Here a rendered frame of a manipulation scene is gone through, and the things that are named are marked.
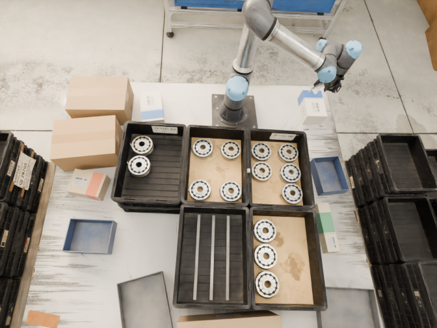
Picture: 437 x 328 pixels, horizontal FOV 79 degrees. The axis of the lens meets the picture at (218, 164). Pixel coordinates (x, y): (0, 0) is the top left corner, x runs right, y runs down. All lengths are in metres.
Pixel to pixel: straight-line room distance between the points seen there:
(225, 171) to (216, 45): 1.94
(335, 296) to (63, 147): 1.48
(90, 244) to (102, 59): 2.00
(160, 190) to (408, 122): 2.54
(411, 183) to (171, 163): 1.58
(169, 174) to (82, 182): 0.43
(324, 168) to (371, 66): 1.97
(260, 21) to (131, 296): 1.28
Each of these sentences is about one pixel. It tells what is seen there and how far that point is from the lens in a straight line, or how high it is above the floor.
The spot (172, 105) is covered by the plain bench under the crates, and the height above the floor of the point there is 0.70.
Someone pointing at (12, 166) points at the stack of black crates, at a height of 0.50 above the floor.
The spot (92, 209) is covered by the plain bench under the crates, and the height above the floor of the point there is 0.70.
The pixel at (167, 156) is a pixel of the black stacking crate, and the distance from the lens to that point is 1.37.
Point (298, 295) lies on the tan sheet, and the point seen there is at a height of 0.83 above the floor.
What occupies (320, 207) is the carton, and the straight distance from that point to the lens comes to 1.49.
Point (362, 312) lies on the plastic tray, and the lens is 1.57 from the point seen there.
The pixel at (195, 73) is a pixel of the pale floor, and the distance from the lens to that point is 2.78.
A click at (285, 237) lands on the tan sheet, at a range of 1.31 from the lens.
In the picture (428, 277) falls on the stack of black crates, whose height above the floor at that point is 0.49.
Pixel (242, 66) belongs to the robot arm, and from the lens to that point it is 1.48.
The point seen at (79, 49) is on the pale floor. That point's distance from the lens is 3.18.
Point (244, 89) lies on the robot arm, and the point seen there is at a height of 0.97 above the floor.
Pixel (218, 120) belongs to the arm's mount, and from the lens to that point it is 1.56.
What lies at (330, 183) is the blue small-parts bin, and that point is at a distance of 1.62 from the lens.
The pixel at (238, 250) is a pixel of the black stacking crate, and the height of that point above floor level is 0.83.
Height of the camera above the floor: 2.07
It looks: 66 degrees down
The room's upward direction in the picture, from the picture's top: 11 degrees clockwise
